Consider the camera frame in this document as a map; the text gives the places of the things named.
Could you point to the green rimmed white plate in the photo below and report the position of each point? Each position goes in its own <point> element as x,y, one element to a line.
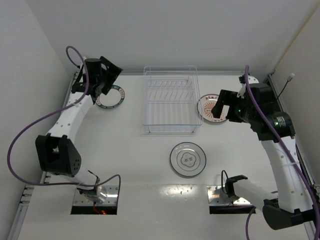
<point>113,99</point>

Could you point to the white wire dish rack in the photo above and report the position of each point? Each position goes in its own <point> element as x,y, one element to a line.
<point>171,100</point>

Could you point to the metal base plate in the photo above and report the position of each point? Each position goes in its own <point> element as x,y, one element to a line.
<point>110,195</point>
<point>217,198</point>

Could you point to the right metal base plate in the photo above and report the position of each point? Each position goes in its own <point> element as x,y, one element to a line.
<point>217,198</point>

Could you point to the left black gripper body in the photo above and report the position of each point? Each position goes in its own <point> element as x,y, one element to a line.
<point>110,72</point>

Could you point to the left aluminium frame rail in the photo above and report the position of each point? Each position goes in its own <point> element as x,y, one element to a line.
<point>27,192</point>

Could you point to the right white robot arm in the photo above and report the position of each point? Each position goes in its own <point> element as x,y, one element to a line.
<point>294,203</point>

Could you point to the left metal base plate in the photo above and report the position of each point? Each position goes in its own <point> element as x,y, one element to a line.
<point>110,195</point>

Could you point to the blue rimmed flower plate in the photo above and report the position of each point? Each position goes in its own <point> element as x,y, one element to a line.
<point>187,159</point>

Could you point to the orange patterned plate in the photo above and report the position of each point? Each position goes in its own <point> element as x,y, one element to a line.
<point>205,105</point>

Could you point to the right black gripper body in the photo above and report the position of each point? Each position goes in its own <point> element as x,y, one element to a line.
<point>231,106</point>

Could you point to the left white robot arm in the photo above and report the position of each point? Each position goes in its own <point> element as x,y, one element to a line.
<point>56,151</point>

